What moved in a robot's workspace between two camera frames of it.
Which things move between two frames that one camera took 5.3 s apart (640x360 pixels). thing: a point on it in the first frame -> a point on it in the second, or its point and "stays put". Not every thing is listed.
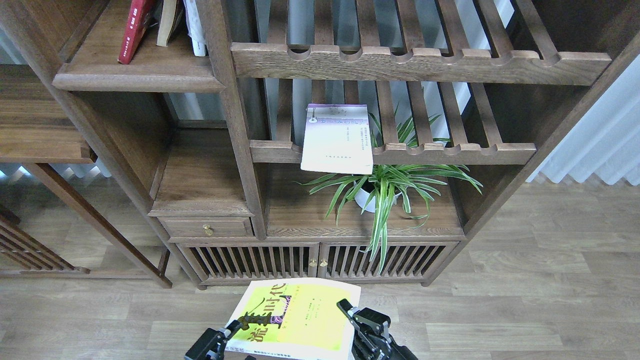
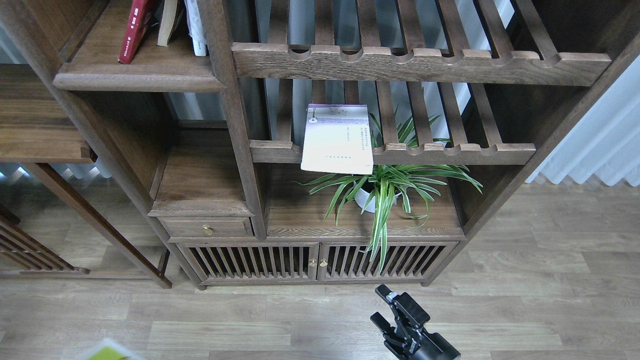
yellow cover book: x=302 y=318 -> x=108 y=350
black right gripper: x=373 y=340 -> x=408 y=340
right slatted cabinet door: x=406 y=262 stays put
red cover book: x=139 y=10 stays put
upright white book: x=194 y=27 stays put
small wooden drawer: x=207 y=227 stays put
